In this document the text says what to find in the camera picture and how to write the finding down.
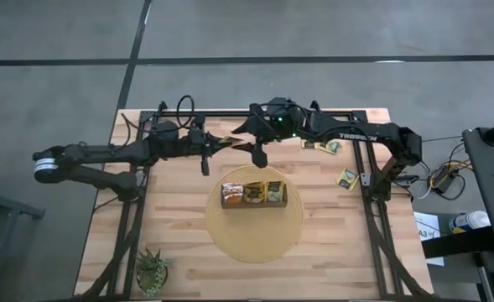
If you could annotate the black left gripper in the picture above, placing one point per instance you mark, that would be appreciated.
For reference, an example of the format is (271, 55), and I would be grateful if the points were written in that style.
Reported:
(198, 144)

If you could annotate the white bottle blue label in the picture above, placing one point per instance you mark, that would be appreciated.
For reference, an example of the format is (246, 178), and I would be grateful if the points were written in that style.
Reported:
(471, 221)

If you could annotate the small potted succulent plant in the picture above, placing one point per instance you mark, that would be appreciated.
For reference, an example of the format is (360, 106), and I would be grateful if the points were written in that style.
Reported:
(150, 272)

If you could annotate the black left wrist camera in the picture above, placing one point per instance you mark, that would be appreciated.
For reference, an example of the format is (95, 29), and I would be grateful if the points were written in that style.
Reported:
(164, 130)

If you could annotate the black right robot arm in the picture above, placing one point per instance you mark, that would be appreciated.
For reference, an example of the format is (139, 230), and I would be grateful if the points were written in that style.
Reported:
(355, 132)

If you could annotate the wooden three-compartment tea box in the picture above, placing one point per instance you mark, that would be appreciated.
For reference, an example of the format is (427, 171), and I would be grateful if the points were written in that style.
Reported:
(253, 205)

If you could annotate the black power adapter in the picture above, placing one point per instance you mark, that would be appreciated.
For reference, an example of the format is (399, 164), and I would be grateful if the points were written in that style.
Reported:
(444, 179)

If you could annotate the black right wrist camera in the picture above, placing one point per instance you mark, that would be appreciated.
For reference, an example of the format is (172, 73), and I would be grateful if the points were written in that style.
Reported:
(282, 110)

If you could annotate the yellow mango tea bag packet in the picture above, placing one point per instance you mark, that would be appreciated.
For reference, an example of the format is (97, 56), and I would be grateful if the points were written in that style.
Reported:
(255, 193)

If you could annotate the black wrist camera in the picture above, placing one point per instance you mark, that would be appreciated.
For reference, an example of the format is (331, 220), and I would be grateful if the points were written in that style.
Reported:
(282, 110)
(164, 130)

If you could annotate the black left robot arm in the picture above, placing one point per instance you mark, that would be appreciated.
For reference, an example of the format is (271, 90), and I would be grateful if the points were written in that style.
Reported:
(104, 153)

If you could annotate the white paper sheet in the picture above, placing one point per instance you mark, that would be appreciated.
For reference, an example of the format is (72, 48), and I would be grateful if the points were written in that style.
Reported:
(427, 220)

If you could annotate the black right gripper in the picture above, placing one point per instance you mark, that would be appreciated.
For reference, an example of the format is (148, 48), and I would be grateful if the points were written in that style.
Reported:
(263, 134)

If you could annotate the orange white tea bag packet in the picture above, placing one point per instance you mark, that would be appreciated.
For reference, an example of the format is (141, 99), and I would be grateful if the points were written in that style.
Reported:
(232, 194)

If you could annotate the black metal stand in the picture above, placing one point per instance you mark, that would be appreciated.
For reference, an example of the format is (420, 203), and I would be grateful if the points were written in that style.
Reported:
(20, 211)

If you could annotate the black shelf board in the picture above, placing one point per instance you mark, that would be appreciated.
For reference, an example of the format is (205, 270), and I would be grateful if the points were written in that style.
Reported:
(456, 245)

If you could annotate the round woven straw placemat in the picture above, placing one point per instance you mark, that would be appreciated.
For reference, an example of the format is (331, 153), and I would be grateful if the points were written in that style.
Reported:
(253, 235)

